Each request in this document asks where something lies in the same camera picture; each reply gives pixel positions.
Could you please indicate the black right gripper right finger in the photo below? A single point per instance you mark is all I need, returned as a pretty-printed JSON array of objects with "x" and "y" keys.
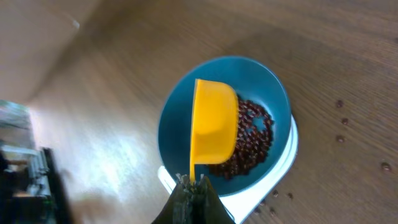
[{"x": 208, "y": 208}]

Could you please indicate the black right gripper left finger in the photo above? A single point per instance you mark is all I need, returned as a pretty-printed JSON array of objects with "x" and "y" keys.
[{"x": 178, "y": 208}]

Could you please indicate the yellow measuring scoop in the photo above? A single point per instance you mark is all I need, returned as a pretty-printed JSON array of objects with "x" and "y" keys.
[{"x": 214, "y": 124}]

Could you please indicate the white digital kitchen scale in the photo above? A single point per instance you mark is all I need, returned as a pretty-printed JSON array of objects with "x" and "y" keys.
[{"x": 240, "y": 195}]

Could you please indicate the red beans in bowl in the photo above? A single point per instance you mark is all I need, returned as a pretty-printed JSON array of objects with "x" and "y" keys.
[{"x": 254, "y": 139}]

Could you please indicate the blue plastic bowl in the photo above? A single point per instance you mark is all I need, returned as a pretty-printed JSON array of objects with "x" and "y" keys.
[{"x": 251, "y": 80}]

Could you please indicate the spilled red bean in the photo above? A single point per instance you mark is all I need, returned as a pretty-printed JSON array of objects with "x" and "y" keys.
[
  {"x": 386, "y": 167},
  {"x": 275, "y": 193},
  {"x": 345, "y": 121},
  {"x": 339, "y": 103},
  {"x": 340, "y": 138}
]

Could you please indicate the aluminium rail frame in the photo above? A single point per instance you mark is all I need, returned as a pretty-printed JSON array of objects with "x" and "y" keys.
[{"x": 31, "y": 187}]

